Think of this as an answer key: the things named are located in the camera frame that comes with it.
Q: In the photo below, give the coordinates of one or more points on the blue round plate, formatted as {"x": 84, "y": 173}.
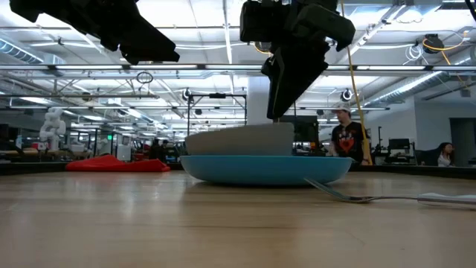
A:
{"x": 266, "y": 171}

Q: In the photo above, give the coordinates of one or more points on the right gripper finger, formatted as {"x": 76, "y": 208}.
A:
{"x": 273, "y": 89}
{"x": 301, "y": 78}

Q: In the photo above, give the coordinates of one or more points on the grey bowl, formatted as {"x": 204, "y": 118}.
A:
{"x": 241, "y": 139}

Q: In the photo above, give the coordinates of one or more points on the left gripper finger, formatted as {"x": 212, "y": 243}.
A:
{"x": 145, "y": 42}

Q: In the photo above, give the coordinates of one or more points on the red folded cloth napkin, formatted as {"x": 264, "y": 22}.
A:
{"x": 111, "y": 164}

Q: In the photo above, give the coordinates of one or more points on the black background frame rig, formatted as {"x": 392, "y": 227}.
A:
{"x": 217, "y": 95}

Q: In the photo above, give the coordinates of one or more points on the black monitor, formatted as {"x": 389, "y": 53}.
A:
{"x": 398, "y": 144}

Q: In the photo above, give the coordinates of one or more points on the seated person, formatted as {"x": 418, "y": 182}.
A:
{"x": 444, "y": 158}

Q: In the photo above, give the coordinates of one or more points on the standing person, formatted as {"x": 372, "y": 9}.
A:
{"x": 347, "y": 141}

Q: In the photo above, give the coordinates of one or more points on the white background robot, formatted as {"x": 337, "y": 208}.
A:
{"x": 52, "y": 128}

